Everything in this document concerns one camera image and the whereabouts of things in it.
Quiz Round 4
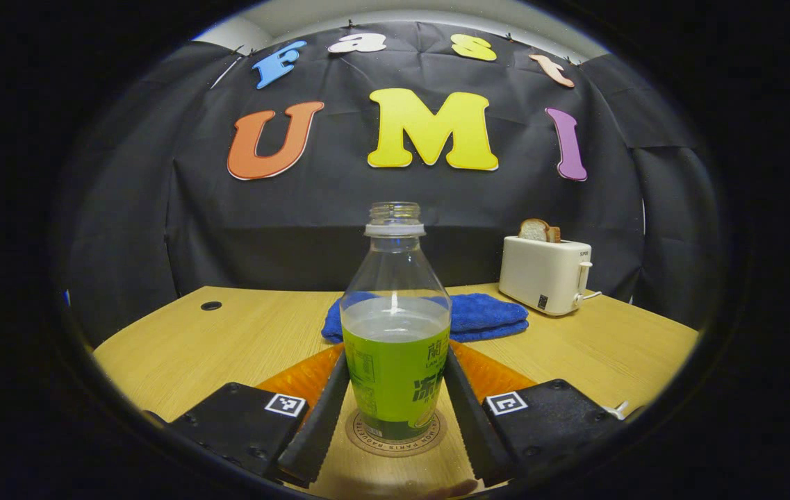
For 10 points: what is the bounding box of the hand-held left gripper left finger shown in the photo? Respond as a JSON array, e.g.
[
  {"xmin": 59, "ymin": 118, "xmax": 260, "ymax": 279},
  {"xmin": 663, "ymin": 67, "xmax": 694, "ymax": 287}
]
[{"xmin": 145, "ymin": 344, "xmax": 353, "ymax": 488}]

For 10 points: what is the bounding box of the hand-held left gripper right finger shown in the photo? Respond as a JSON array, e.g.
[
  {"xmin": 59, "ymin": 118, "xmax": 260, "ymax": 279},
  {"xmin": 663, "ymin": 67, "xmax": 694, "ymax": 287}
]
[{"xmin": 441, "ymin": 340, "xmax": 636, "ymax": 488}]

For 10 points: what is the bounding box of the round brown coaster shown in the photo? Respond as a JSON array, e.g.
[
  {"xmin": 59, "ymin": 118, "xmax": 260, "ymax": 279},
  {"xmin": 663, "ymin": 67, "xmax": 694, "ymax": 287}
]
[{"xmin": 346, "ymin": 408, "xmax": 448, "ymax": 458}]

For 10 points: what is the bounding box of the green label water bottle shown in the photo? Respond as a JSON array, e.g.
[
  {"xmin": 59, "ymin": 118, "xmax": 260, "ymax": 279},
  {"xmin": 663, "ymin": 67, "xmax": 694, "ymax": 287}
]
[{"xmin": 339, "ymin": 201, "xmax": 452, "ymax": 442}]

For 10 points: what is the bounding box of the blue folded towel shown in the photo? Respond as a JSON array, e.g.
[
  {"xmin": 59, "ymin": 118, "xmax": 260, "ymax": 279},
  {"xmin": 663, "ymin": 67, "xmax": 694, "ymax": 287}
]
[{"xmin": 322, "ymin": 292, "xmax": 529, "ymax": 344}]

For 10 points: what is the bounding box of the white toaster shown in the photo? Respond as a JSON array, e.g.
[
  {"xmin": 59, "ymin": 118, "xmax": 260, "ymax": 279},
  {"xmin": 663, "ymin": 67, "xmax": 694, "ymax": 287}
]
[{"xmin": 499, "ymin": 235, "xmax": 593, "ymax": 317}]

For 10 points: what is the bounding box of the bread slice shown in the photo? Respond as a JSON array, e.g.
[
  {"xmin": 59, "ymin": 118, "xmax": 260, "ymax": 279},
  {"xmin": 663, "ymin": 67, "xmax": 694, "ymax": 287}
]
[{"xmin": 518, "ymin": 218, "xmax": 562, "ymax": 244}]

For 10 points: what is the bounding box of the black backdrop cloth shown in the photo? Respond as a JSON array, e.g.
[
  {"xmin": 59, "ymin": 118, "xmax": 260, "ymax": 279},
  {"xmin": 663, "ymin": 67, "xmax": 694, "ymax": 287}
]
[{"xmin": 65, "ymin": 21, "xmax": 722, "ymax": 348}]

